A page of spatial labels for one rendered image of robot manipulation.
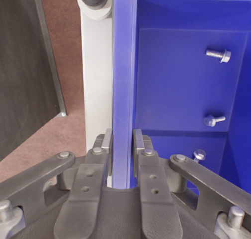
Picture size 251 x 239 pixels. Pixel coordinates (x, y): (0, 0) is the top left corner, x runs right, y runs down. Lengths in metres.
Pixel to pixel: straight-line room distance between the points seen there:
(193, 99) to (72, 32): 0.97
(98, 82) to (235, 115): 0.17
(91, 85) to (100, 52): 0.05
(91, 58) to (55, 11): 0.93
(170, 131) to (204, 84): 0.07
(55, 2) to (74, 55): 0.28
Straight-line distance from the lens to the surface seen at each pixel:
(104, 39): 0.25
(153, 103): 0.21
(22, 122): 0.83
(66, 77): 1.14
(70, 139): 1.25
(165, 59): 0.21
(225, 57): 0.21
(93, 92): 0.26
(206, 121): 0.22
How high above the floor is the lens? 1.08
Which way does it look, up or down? 73 degrees down
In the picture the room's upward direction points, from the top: 178 degrees counter-clockwise
